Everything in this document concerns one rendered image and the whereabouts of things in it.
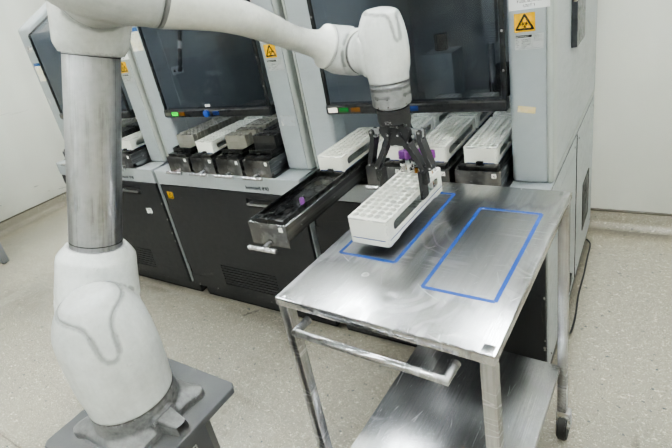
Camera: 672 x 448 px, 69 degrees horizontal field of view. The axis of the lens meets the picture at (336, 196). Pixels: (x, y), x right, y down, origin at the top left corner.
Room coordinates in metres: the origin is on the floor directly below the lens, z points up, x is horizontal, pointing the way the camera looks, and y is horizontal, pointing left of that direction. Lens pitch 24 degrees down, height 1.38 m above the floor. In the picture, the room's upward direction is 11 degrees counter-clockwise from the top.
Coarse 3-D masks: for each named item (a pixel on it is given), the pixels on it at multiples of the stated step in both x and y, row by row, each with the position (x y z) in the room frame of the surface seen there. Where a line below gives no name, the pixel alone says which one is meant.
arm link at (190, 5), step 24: (168, 0) 0.84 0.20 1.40; (192, 0) 0.86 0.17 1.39; (216, 0) 0.89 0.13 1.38; (240, 0) 0.93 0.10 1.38; (168, 24) 0.86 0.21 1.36; (192, 24) 0.88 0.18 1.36; (216, 24) 0.90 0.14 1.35; (240, 24) 0.92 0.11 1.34; (264, 24) 0.96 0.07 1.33; (288, 24) 1.06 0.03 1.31; (288, 48) 1.10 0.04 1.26; (312, 48) 1.14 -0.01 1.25; (336, 48) 1.14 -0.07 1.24; (336, 72) 1.18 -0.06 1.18
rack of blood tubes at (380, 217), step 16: (400, 176) 1.14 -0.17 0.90; (416, 176) 1.12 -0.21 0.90; (432, 176) 1.10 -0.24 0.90; (384, 192) 1.06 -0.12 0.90; (400, 192) 1.05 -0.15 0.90; (416, 192) 1.03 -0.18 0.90; (432, 192) 1.09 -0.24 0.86; (368, 208) 1.00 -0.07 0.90; (384, 208) 0.98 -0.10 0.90; (400, 208) 0.97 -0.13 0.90; (416, 208) 1.02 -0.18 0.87; (352, 224) 0.97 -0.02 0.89; (368, 224) 0.94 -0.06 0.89; (384, 224) 0.92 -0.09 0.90; (400, 224) 0.96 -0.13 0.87; (352, 240) 0.98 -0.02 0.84; (368, 240) 0.95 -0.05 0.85; (384, 240) 0.92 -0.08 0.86
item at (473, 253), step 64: (448, 192) 1.17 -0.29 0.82; (512, 192) 1.10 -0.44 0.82; (320, 256) 0.97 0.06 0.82; (384, 256) 0.92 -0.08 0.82; (448, 256) 0.87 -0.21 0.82; (512, 256) 0.82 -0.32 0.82; (384, 320) 0.70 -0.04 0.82; (448, 320) 0.67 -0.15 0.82; (512, 320) 0.64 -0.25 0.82; (448, 384) 0.58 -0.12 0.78; (512, 384) 1.00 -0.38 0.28
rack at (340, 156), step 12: (360, 132) 1.72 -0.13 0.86; (336, 144) 1.63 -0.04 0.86; (348, 144) 1.60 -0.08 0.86; (360, 144) 1.58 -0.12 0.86; (324, 156) 1.52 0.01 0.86; (336, 156) 1.50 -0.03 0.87; (348, 156) 1.51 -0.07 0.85; (360, 156) 1.57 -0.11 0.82; (324, 168) 1.52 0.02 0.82; (336, 168) 1.50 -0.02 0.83
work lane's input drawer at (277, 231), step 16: (320, 176) 1.51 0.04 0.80; (336, 176) 1.48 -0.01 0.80; (352, 176) 1.48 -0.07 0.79; (288, 192) 1.40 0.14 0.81; (304, 192) 1.40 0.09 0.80; (320, 192) 1.35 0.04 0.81; (336, 192) 1.40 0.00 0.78; (272, 208) 1.33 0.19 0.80; (288, 208) 1.31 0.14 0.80; (304, 208) 1.28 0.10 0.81; (320, 208) 1.32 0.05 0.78; (256, 224) 1.25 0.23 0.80; (272, 224) 1.21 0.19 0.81; (288, 224) 1.20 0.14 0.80; (304, 224) 1.25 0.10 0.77; (256, 240) 1.26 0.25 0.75; (272, 240) 1.22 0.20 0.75; (288, 240) 1.19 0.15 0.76
